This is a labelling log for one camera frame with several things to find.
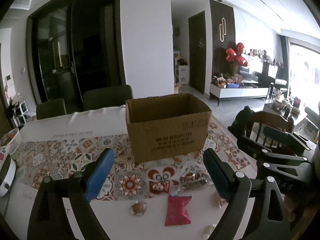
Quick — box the dark candy bar wrapper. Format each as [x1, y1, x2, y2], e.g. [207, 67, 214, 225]
[182, 179, 208, 191]

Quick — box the white plastic basket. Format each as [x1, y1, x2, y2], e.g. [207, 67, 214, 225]
[1, 128, 22, 155]

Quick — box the dark garment on chair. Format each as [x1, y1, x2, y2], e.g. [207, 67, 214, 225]
[227, 106, 254, 139]

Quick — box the beige crinkled snack bag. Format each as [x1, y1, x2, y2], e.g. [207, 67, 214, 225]
[213, 191, 227, 207]

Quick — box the dark chair far right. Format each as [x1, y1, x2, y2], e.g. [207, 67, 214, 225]
[83, 85, 133, 111]

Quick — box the dark hallway door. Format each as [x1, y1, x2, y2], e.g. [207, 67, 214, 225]
[188, 11, 207, 94]

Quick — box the patterned table runner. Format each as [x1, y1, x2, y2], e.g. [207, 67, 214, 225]
[11, 122, 258, 202]

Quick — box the floral tissue box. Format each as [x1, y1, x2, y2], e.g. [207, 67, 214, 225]
[0, 146, 8, 163]

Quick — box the dark glass sliding door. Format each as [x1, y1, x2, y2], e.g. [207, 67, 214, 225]
[26, 0, 126, 108]

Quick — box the red cartoon snack packet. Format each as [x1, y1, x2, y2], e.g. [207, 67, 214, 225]
[150, 181, 170, 194]

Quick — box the round brown pastry packet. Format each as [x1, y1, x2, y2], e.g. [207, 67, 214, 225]
[130, 200, 147, 216]

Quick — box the red foil balloon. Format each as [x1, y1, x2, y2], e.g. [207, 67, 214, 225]
[226, 42, 248, 67]

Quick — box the dark chair far left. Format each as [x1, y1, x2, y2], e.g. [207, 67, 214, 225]
[36, 99, 67, 120]

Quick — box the dark chair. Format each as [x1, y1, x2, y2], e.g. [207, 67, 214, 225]
[83, 85, 133, 111]
[36, 99, 67, 120]

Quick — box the coffee table with items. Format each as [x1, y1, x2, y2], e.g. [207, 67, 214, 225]
[263, 96, 320, 131]

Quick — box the white round cooker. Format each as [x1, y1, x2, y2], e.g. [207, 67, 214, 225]
[0, 155, 16, 197]

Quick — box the shiny wrapped candy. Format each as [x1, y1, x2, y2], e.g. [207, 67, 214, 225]
[180, 172, 199, 184]

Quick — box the brown cardboard box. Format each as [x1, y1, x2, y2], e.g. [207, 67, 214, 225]
[126, 94, 212, 163]

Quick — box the white tv cabinet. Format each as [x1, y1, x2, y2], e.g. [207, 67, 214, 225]
[209, 80, 269, 106]

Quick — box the green candy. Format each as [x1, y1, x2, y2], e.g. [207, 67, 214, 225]
[202, 224, 216, 240]

